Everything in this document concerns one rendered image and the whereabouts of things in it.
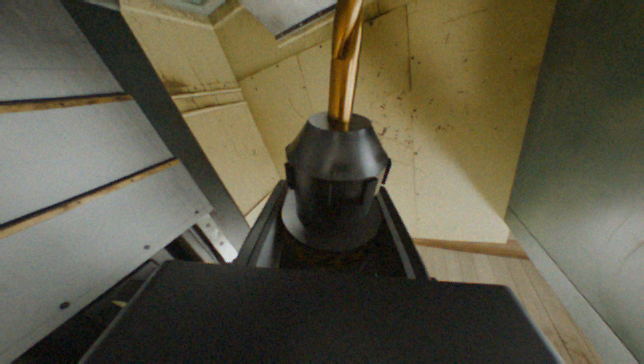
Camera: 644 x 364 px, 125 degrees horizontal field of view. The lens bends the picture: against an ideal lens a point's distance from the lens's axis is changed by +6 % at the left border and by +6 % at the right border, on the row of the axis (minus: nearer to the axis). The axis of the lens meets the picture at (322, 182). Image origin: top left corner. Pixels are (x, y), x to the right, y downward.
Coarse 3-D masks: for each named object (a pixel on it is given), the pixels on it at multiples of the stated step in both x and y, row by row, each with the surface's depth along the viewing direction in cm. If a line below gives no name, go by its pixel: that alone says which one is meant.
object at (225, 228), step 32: (64, 0) 34; (96, 0) 37; (96, 32) 38; (128, 32) 43; (128, 64) 42; (160, 96) 48; (160, 128) 47; (192, 160) 54; (224, 192) 63; (224, 224) 62; (160, 256) 51; (192, 256) 53; (224, 256) 58; (96, 320) 36; (32, 352) 30; (64, 352) 36
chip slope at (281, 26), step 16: (240, 0) 70; (256, 0) 71; (272, 0) 72; (288, 0) 73; (304, 0) 74; (320, 0) 74; (336, 0) 75; (256, 16) 79; (272, 16) 79; (288, 16) 80; (304, 16) 81; (320, 16) 80; (272, 32) 89; (288, 32) 88
